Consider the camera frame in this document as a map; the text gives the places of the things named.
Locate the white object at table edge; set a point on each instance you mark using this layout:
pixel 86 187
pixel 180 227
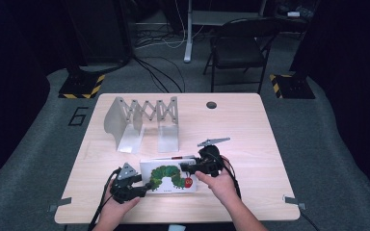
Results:
pixel 176 228

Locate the person's left hand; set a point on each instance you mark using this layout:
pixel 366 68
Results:
pixel 118 208

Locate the black folding chair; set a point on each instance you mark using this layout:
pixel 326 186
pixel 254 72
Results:
pixel 237 48

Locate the white desk leg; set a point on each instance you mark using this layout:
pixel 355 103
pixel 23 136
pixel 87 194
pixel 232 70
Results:
pixel 189 35

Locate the small white box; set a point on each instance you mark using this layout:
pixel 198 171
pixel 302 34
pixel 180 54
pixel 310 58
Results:
pixel 293 14

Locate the person's right hand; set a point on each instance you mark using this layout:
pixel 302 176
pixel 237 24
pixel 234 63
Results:
pixel 220 187

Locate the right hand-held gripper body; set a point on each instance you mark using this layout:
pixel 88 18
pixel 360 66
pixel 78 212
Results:
pixel 210 159

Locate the grey metal expandable book rack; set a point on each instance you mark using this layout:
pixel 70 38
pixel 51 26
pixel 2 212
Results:
pixel 141 123

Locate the caterpillar picture book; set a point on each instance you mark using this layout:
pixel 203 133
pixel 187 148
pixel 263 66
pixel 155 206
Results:
pixel 170 178

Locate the grey desk top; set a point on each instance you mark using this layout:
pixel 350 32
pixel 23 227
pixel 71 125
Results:
pixel 224 17

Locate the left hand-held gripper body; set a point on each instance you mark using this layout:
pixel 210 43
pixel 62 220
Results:
pixel 125 184

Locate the black yellow striped stand base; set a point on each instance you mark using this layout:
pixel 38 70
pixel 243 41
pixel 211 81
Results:
pixel 290 86
pixel 82 85

